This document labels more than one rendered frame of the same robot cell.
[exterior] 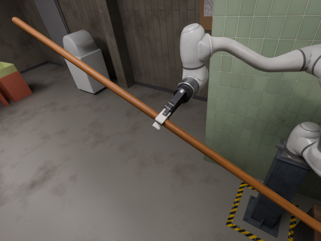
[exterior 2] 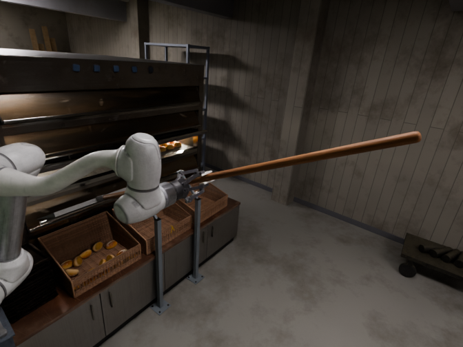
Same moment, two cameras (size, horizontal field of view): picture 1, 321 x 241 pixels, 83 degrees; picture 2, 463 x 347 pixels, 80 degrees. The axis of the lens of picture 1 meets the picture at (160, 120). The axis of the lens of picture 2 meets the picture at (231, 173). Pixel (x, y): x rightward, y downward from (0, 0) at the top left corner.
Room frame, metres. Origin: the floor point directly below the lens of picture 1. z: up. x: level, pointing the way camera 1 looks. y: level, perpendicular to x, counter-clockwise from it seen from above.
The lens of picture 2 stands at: (1.61, 0.08, 2.17)
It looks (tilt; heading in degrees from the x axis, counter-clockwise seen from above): 22 degrees down; 179
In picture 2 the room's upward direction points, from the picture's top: 5 degrees clockwise
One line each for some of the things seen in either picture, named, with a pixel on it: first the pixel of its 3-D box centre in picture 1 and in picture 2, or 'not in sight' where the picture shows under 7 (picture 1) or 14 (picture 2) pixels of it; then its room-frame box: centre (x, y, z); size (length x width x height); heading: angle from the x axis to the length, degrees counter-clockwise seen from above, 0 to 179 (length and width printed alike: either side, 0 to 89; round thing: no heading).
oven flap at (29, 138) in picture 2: not in sight; (129, 129); (-0.79, -0.80, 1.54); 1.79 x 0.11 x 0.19; 145
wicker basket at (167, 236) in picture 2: not in sight; (153, 219); (-0.64, -0.58, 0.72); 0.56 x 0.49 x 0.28; 145
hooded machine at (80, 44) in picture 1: (85, 62); not in sight; (4.34, 1.55, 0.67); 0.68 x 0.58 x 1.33; 51
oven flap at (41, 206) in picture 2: not in sight; (132, 182); (-0.79, -0.80, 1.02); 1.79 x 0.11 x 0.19; 145
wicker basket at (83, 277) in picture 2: not in sight; (92, 248); (-0.16, -0.93, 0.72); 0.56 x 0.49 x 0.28; 144
